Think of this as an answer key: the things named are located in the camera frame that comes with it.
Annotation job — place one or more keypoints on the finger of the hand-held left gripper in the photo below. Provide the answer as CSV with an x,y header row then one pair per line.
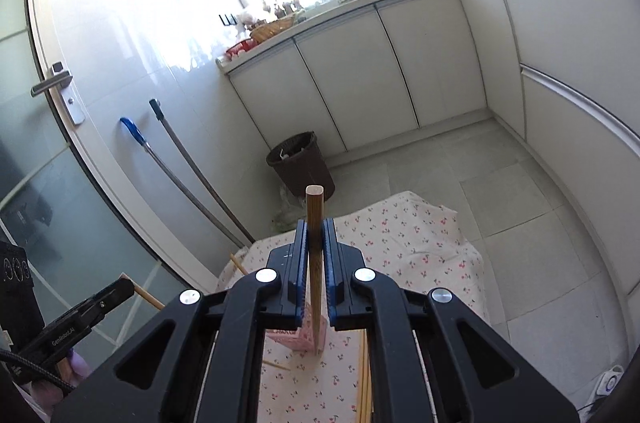
x,y
107,297

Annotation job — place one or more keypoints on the red plastic basket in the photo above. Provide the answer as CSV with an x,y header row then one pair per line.
x,y
240,49

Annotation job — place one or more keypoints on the white kitchen cabinet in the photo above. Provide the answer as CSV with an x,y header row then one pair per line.
x,y
425,68

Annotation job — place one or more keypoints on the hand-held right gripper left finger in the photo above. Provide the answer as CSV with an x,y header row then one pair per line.
x,y
301,263

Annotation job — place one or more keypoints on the frosted glass door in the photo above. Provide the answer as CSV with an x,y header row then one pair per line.
x,y
50,183

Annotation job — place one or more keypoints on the brown trash bin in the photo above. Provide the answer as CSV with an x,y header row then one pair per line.
x,y
300,165

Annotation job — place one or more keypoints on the brown wooden chopstick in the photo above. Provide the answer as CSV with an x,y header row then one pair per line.
x,y
238,264
361,378
150,299
315,213
277,365

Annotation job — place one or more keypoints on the person's left hand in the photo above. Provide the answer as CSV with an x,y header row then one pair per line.
x,y
80,365

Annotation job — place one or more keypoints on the cherry-print tablecloth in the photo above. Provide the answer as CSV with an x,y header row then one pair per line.
x,y
400,243

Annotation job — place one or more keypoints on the wicker basket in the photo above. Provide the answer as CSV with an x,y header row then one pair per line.
x,y
274,29

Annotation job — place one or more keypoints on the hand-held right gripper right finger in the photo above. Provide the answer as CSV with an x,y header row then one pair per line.
x,y
330,263

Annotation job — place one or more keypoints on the black appliance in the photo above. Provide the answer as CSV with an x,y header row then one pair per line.
x,y
17,303

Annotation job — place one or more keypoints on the pink plastic basket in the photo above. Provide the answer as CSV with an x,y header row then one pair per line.
x,y
305,339

